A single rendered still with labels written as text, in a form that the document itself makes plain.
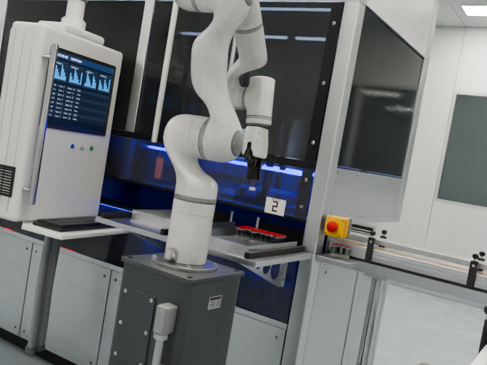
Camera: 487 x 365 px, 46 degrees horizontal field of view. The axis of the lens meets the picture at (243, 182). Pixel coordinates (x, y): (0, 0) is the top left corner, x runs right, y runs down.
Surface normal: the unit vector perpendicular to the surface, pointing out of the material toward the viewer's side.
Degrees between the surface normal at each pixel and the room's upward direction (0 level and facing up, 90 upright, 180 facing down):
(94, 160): 90
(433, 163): 90
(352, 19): 90
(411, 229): 90
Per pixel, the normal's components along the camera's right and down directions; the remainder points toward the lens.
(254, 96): -0.50, -0.06
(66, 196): 0.90, 0.18
